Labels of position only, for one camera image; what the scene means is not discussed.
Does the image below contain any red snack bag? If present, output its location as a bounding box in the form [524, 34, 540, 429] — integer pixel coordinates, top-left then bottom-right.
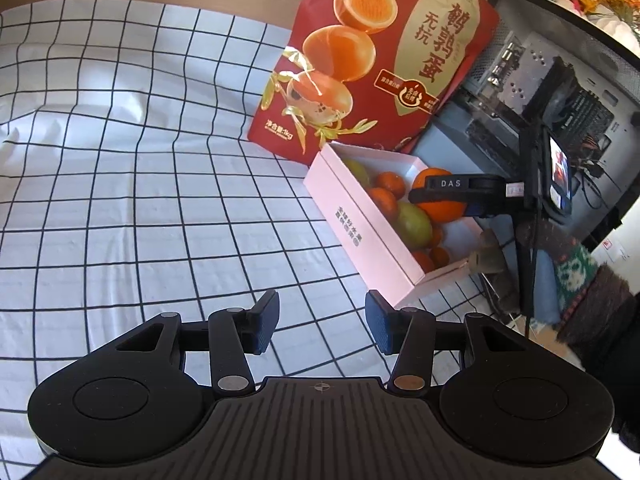
[248, 0, 499, 165]

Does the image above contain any checkered white tablecloth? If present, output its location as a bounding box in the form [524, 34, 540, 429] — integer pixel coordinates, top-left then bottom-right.
[0, 0, 501, 480]

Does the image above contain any small tangerine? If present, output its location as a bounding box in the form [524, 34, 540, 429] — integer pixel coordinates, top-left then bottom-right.
[411, 250, 437, 274]

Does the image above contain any computer case glass panel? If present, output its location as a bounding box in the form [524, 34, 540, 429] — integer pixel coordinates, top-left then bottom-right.
[412, 0, 639, 249]

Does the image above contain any large green guava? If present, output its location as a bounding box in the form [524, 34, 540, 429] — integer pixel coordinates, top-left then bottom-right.
[394, 202, 433, 250]

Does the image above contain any small green guava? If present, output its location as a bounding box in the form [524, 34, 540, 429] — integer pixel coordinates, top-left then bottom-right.
[343, 158, 372, 190]

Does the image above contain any large orange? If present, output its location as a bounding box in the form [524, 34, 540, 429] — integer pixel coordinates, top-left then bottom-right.
[412, 167, 466, 224]

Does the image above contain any pink cardboard box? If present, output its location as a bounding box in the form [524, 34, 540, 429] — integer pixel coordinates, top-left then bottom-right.
[304, 142, 482, 308]

